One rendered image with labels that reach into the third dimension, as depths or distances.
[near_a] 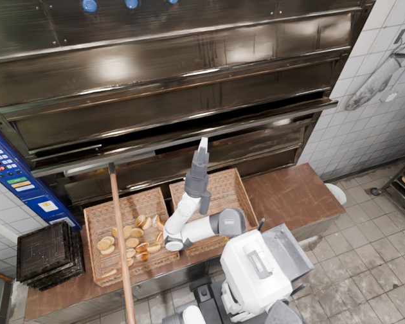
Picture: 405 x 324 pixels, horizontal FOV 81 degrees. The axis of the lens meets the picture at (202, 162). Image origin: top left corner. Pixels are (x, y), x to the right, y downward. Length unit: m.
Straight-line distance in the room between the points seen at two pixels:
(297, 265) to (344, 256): 1.78
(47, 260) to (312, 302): 2.07
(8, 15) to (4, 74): 0.24
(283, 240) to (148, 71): 0.95
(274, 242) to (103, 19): 1.10
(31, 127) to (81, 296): 1.13
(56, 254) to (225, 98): 1.38
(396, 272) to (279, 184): 1.38
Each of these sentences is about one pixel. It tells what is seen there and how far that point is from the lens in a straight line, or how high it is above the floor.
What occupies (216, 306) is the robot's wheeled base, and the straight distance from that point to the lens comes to 2.18.
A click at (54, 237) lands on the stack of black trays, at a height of 0.87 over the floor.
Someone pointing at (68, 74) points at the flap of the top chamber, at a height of 1.80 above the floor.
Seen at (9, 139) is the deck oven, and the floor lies 1.53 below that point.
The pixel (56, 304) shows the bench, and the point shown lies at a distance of 2.01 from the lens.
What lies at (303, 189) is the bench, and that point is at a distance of 2.28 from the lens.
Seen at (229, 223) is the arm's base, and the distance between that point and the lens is 1.04.
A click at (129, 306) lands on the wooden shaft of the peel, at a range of 1.19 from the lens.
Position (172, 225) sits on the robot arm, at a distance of 1.05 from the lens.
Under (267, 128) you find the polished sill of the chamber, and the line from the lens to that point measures 1.79.
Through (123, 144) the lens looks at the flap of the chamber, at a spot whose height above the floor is 1.40.
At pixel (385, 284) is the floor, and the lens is 2.91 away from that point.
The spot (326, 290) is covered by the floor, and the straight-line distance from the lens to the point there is 2.63.
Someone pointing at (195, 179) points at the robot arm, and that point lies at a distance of 0.86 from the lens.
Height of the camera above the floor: 2.34
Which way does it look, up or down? 51 degrees down
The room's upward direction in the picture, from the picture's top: straight up
